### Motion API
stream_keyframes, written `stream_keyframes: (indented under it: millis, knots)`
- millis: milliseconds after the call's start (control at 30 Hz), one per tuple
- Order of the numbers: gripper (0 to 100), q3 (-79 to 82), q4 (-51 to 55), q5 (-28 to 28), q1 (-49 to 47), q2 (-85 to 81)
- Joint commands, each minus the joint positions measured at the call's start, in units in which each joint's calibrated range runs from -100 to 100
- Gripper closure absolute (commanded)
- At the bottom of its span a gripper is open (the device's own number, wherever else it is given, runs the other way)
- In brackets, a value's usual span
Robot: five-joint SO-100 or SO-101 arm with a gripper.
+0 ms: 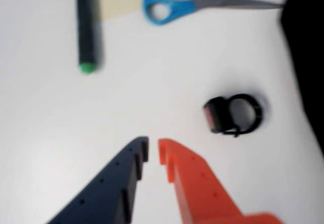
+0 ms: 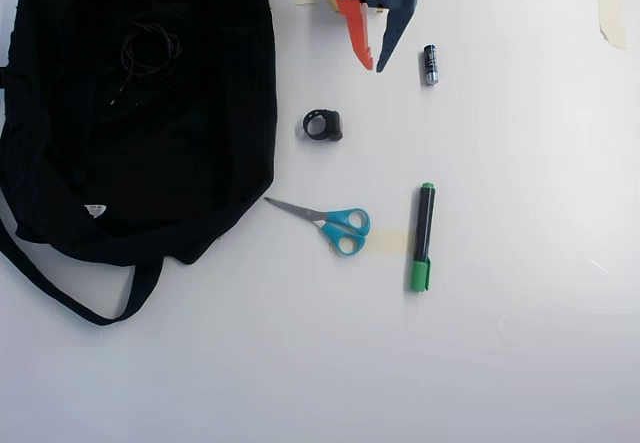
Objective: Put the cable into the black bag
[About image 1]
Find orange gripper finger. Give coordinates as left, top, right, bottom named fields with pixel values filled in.
left=158, top=138, right=285, bottom=224

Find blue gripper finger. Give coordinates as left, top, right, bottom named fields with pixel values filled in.
left=47, top=136, right=150, bottom=224

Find black fabric bag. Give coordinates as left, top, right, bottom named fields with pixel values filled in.
left=279, top=0, right=324, bottom=159

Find black bike light red lens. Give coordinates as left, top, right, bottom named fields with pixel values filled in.
left=202, top=93, right=264, bottom=138

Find black marker green cap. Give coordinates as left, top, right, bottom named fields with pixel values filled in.
left=70, top=0, right=103, bottom=75

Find beige masking tape strip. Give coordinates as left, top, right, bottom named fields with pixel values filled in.
left=97, top=0, right=146, bottom=21

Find blue handled scissors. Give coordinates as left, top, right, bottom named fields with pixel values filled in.
left=142, top=0, right=286, bottom=27

